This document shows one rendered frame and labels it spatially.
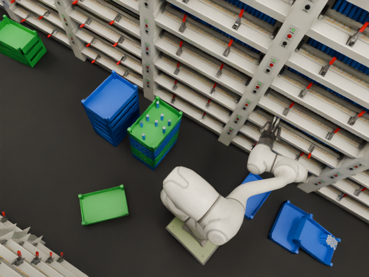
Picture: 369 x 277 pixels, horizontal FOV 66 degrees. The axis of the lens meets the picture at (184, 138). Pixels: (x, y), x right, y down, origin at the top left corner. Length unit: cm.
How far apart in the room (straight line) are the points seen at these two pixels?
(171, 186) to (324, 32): 82
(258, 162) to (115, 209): 108
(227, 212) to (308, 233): 128
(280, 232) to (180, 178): 133
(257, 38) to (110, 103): 100
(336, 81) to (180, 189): 83
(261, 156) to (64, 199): 136
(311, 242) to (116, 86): 171
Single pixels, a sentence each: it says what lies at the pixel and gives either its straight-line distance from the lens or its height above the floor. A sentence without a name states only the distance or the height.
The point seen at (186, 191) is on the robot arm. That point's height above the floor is 106.
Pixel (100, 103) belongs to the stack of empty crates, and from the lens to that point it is 190.
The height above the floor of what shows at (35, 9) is 32.
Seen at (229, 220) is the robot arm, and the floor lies 105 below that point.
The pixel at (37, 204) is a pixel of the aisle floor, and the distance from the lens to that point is 221.
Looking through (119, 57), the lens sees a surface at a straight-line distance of 219.
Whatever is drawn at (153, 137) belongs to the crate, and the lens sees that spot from 176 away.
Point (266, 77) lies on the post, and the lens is 149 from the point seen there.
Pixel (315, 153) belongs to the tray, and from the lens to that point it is 189.
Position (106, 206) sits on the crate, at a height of 0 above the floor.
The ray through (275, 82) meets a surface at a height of 89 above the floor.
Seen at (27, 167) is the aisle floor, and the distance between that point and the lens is 230.
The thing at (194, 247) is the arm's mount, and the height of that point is 21.
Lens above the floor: 203
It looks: 67 degrees down
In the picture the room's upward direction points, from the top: 15 degrees clockwise
